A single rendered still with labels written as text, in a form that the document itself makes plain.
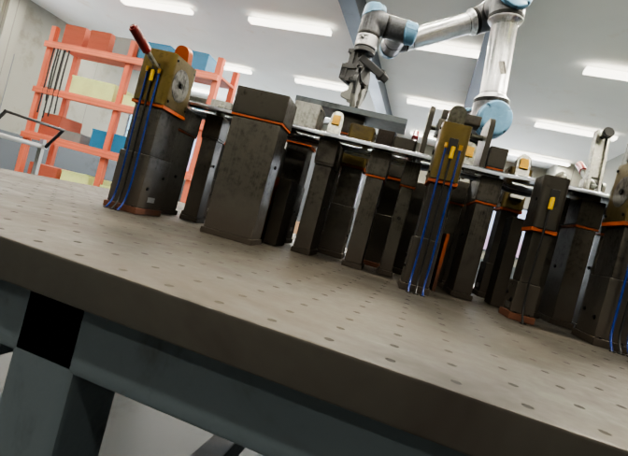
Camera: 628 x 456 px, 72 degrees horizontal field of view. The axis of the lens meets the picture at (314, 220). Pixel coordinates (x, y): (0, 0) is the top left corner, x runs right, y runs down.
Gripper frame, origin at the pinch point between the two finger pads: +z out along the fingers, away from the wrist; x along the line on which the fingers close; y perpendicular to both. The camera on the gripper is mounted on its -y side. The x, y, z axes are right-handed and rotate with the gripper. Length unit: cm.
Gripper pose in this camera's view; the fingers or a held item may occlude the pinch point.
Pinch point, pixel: (354, 107)
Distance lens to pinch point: 150.6
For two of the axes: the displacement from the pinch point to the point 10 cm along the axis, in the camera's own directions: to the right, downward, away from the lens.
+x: -4.9, -1.2, -8.7
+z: -2.5, 9.7, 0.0
